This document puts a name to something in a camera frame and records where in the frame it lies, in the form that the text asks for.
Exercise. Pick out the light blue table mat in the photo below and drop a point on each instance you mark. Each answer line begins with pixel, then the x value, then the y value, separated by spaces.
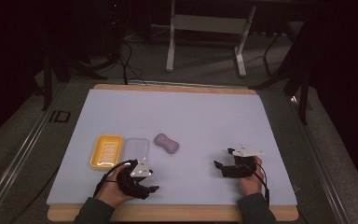
pixel 183 118

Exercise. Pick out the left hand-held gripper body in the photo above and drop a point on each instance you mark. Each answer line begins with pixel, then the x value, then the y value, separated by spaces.
pixel 136 180

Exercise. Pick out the white metal table frame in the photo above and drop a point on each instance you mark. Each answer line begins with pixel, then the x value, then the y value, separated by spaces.
pixel 209 24

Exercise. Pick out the black metal stand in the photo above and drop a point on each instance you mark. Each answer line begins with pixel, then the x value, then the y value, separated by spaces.
pixel 303 93

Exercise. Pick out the yellow soap dish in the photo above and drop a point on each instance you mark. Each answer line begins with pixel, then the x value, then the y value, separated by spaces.
pixel 106 151

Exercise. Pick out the purple soap bar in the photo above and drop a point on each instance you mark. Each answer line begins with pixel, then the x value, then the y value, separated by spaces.
pixel 166 143

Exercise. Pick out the metal floor rail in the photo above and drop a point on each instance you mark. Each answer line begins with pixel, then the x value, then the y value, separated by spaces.
pixel 15 161
pixel 320 165

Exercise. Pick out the person's right hand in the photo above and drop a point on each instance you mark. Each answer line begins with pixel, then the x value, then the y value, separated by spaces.
pixel 252 183

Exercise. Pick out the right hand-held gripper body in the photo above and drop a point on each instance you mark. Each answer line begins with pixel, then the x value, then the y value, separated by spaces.
pixel 240 166

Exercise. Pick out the person's left hand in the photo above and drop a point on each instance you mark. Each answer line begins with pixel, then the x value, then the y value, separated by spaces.
pixel 110 189

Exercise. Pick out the clear plastic lid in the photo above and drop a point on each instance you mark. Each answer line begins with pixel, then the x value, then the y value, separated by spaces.
pixel 136 149

